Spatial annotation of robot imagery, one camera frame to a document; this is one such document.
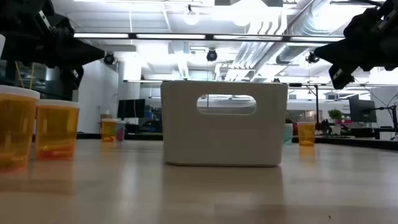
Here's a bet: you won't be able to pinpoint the clear pill bottle pink pills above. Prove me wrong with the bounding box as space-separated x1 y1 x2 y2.
116 120 127 142

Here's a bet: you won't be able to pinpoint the white globe pendant lamp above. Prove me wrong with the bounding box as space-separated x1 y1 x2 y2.
183 4 201 26

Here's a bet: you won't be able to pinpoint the black monitor on arm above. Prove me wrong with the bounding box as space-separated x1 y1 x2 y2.
348 95 378 124

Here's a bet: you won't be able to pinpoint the black background stand post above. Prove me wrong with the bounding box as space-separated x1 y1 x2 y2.
287 82 321 125

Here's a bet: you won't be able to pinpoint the black aluminium table frame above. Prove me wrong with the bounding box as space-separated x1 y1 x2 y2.
76 133 398 152

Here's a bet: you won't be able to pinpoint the black beam with light strips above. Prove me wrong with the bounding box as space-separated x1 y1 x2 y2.
73 32 346 43

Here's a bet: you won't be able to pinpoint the grey-white plastic handle bin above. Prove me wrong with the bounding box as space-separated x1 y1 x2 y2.
160 80 289 167

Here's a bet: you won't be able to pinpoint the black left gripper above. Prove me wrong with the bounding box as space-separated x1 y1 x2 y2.
0 0 106 91

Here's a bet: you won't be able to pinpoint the amber pill bottle white cap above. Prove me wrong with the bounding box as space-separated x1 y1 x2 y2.
0 85 40 171
101 118 119 144
297 121 317 147
35 98 81 161

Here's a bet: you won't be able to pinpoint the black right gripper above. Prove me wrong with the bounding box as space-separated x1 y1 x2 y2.
313 0 398 91

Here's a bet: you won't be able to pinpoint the green office plant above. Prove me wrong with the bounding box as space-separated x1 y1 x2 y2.
328 108 344 123

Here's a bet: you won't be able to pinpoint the silver ventilation duct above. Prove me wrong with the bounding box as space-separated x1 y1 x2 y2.
275 0 346 65

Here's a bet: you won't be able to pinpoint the clear pill bottle teal tint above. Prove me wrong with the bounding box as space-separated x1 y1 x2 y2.
283 123 294 146

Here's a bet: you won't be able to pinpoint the black computer monitor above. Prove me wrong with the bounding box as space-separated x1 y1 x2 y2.
117 98 146 119

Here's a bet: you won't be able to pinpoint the dark office desk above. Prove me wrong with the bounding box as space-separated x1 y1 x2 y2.
341 126 398 141

